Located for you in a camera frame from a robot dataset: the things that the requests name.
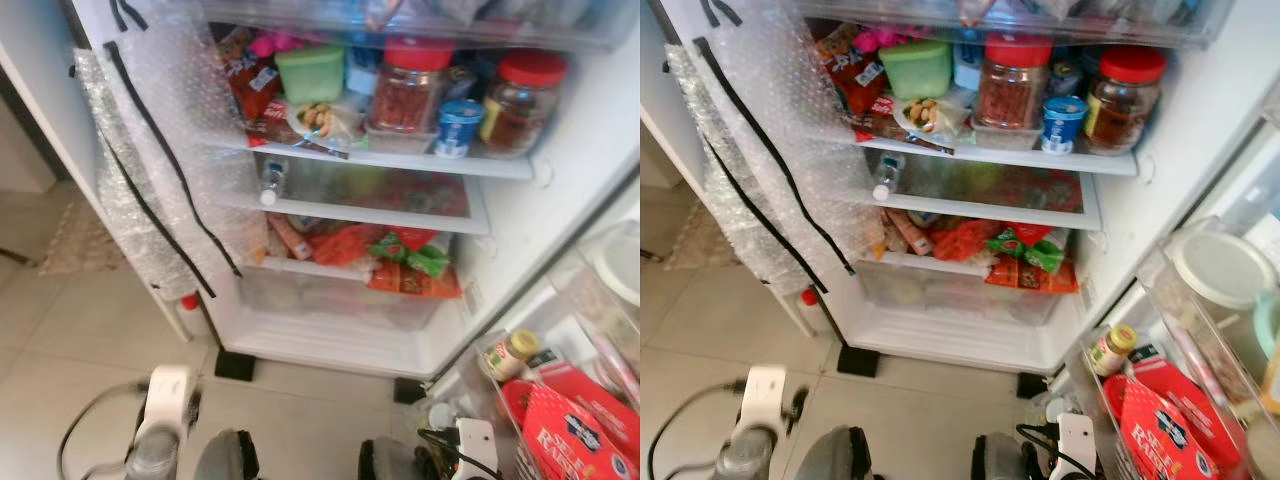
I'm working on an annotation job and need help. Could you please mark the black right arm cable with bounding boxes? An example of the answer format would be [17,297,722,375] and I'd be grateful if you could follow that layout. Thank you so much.
[1015,423,1096,480]
[415,428,501,480]

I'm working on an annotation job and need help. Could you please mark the robot right leg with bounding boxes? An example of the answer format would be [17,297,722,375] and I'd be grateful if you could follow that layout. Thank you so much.
[970,432,1041,480]

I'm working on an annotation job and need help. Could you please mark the red-lidded jar with red contents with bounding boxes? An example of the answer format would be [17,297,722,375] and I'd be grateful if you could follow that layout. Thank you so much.
[368,38,456,136]
[972,35,1054,131]

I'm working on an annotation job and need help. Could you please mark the white tub with blue label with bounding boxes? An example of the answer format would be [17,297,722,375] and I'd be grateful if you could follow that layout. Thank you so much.
[950,40,986,93]
[345,45,386,96]

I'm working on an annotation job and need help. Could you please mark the pale green cup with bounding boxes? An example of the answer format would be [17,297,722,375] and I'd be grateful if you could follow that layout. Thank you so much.
[1255,290,1280,361]

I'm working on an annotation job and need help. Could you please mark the jar with yellow lid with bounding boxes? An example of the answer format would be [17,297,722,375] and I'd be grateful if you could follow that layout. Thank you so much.
[480,330,541,383]
[1088,323,1139,378]

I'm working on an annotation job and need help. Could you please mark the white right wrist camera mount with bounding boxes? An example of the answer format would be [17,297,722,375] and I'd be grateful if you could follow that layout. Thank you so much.
[1055,413,1099,480]
[455,418,501,480]

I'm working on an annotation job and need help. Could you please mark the clear plastic food box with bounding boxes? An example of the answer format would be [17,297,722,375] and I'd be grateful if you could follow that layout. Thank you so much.
[968,118,1046,151]
[362,122,441,156]

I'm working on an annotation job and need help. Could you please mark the black tape strip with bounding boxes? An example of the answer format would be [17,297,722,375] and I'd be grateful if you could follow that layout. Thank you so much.
[698,138,831,295]
[693,38,858,275]
[98,138,217,300]
[103,40,244,279]

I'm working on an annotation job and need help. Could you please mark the red-lidded jar with dark contents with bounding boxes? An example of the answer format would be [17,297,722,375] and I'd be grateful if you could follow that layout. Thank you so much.
[480,50,569,156]
[1085,47,1168,154]

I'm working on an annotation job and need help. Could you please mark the robot leg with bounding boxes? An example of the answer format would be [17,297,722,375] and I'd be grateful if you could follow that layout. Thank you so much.
[795,425,873,480]
[193,428,263,480]
[970,432,1041,480]

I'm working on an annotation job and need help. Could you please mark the container with white lid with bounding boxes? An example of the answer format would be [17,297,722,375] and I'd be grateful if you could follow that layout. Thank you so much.
[590,232,641,306]
[1165,228,1276,311]

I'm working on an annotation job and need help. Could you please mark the pink package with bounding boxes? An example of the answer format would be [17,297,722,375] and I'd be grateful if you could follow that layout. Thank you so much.
[248,30,306,58]
[850,28,906,53]

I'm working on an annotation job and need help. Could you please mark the bubble wrap sheet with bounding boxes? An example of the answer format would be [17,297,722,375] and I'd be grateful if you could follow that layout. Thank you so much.
[75,0,266,301]
[665,0,881,296]

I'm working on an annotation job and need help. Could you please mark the red snack packet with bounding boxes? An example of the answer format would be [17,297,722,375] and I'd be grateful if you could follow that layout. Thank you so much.
[218,28,291,141]
[820,25,896,141]

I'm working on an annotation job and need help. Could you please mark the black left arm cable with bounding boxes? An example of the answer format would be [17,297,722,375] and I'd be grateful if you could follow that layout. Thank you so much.
[648,378,749,480]
[57,380,151,480]

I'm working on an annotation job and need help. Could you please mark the orange and red packet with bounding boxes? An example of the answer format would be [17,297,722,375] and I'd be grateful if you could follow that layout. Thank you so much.
[365,258,464,299]
[985,255,1079,294]

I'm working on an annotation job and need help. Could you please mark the robot left leg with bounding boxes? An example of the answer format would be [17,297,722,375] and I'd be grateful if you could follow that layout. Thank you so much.
[193,428,263,480]
[795,425,873,480]

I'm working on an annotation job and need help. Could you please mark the green plastic container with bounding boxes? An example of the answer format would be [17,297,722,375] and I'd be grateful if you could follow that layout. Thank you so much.
[275,43,346,104]
[880,40,953,101]

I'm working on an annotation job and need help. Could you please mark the red bag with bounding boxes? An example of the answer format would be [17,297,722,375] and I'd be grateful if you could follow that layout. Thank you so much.
[310,225,386,268]
[930,220,1001,263]

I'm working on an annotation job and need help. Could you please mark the green packet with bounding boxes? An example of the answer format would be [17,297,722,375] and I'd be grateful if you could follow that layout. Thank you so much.
[370,232,453,278]
[985,228,1069,273]

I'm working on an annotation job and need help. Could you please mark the clear plastic fridge drawer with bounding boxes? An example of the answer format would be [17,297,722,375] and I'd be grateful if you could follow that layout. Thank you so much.
[238,258,466,331]
[855,255,1076,326]

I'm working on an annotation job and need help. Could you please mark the blue and white can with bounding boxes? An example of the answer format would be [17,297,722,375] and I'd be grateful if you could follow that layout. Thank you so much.
[1040,95,1089,154]
[435,98,486,159]

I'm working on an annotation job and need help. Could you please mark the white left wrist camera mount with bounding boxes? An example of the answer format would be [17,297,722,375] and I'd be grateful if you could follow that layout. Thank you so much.
[143,365,198,441]
[742,365,791,436]

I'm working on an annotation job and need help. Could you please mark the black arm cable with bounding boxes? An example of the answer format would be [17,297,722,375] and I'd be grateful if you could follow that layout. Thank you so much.
[57,380,151,480]
[648,378,749,480]
[1015,423,1096,480]
[415,428,501,480]

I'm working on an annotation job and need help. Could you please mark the water bottle with white cap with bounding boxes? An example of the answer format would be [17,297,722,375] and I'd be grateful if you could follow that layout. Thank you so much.
[258,160,293,208]
[870,152,906,203]

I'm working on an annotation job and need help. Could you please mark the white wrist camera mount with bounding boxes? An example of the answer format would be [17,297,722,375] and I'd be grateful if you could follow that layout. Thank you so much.
[455,418,501,480]
[143,365,198,441]
[742,365,791,436]
[1055,413,1099,480]

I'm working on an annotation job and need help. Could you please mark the dark grey fridge door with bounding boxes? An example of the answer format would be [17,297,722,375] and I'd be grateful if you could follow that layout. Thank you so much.
[1040,120,1280,480]
[420,175,641,480]

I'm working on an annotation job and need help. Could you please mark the flat red package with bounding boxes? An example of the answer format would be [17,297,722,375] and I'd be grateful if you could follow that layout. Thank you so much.
[960,168,1083,213]
[330,168,471,216]

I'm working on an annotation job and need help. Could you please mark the white fridge shelf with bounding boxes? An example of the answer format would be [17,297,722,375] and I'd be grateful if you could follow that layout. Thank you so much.
[200,128,536,181]
[850,130,1141,176]

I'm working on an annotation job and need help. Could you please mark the red raisin box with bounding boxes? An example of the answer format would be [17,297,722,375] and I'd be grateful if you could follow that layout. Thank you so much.
[520,383,638,480]
[1118,375,1223,480]

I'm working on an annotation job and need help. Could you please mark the clear door shelf bin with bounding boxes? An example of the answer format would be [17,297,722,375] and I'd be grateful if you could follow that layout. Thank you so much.
[545,220,641,401]
[1135,215,1280,421]
[455,330,641,480]
[1060,325,1251,480]

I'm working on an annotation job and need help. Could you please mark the beige woven rug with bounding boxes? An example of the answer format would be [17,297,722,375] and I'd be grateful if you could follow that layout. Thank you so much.
[662,195,736,271]
[38,195,113,278]

